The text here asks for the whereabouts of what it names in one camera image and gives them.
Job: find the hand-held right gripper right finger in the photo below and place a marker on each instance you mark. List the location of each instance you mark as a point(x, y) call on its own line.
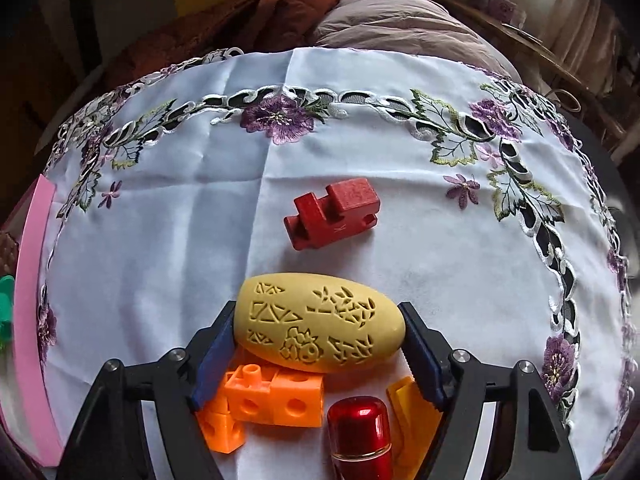
point(425, 365)

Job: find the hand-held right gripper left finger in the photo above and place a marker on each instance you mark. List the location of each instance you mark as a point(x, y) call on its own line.
point(215, 365)

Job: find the yellow plastic casing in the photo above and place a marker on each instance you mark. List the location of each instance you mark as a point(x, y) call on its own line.
point(415, 420)

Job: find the orange linked cube blocks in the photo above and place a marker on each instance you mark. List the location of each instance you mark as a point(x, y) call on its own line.
point(295, 405)

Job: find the red metallic capsule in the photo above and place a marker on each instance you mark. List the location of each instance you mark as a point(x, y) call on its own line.
point(360, 430)

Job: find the yellow carved oval stone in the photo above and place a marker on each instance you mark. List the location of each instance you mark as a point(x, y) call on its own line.
point(300, 300)

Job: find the red wooden block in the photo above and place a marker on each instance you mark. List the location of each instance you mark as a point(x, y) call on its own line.
point(320, 220)

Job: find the green plastic cutter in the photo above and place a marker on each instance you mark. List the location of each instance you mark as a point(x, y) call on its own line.
point(6, 305)

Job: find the white embroidered floral tablecloth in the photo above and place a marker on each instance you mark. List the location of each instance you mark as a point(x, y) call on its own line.
point(200, 210)

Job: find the wooden window shelf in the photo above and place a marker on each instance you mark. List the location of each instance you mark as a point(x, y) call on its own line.
point(530, 45)

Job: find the pale pink duvet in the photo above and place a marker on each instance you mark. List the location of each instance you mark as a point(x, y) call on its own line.
point(400, 25)

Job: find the rust brown quilted jacket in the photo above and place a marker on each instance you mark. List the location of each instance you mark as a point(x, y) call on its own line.
point(240, 15)

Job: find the purple gift box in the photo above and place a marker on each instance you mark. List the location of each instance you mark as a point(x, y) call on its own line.
point(495, 2)

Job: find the beige curtain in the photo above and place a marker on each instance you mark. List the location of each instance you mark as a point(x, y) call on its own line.
point(575, 10)

